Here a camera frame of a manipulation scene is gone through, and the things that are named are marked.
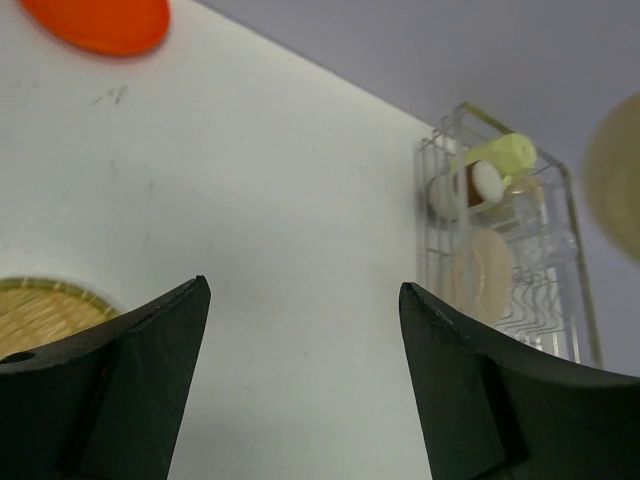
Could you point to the beige floral plate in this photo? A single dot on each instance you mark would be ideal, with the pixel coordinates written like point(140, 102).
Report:
point(611, 176)

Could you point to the yellow woven pattern plate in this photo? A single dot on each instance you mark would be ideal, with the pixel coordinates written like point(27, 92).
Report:
point(37, 311)

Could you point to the pale green mug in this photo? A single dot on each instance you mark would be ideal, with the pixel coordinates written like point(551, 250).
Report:
point(513, 155)

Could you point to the clear plastic cup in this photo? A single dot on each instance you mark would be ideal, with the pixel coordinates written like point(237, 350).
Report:
point(517, 213)

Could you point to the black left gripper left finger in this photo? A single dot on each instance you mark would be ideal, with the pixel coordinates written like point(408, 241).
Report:
point(108, 402)

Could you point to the wire dish rack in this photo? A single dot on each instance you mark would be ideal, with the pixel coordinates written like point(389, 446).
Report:
point(551, 307)

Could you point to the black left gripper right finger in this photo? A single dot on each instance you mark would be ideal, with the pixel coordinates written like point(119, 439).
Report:
point(491, 407)

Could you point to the beige plate black spot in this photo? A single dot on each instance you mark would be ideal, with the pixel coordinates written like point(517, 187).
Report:
point(478, 283)

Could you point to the orange plastic plate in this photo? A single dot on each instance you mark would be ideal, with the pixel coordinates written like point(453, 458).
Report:
point(117, 28)

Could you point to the metal tumbler cup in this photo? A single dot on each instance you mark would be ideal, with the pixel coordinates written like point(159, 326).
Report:
point(475, 188)

